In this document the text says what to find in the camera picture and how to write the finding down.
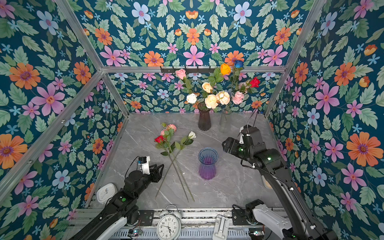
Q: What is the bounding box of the black hook rail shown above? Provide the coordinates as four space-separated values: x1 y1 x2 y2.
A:
160 66 219 74

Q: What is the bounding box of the beige cloth roll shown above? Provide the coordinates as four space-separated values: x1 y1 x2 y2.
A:
261 176 273 190

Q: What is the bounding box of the pink rose stem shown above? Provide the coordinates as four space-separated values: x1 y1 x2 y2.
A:
175 69 194 95

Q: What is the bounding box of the yellow rose stem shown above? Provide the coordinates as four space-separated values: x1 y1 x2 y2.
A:
202 64 232 100

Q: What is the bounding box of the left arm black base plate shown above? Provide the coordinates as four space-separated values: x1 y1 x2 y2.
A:
138 210 155 227

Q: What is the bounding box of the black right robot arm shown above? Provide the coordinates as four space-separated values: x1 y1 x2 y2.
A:
222 125 338 240

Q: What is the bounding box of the white plastic clip bracket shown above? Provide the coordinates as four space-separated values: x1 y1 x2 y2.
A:
212 215 230 240

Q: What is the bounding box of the clear glass cup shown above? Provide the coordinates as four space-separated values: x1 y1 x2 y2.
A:
219 109 232 133

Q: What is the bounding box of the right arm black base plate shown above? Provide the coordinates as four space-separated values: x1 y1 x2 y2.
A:
232 209 256 226

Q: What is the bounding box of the white twin-bell alarm clock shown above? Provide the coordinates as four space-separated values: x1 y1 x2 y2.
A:
156 205 182 240

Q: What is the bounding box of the pink double carnation stem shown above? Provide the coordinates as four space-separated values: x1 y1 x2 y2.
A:
226 81 251 113

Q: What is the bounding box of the red rose stem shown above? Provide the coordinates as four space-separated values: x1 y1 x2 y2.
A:
245 77 261 93
155 135 191 201

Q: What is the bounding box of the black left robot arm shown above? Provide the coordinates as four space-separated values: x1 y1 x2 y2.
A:
71 164 164 240

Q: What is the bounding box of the purple ribbed glass vase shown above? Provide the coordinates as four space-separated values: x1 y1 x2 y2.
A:
198 148 219 180

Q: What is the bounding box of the cream double-bloom flower stem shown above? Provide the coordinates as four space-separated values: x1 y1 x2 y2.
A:
205 91 231 110

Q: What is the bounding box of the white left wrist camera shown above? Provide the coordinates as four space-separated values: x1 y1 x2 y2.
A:
138 156 150 175

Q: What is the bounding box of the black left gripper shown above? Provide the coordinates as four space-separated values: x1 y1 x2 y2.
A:
133 163 165 201

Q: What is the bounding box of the dark pink ribbed glass vase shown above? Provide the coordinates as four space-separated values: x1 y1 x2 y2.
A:
198 102 211 131

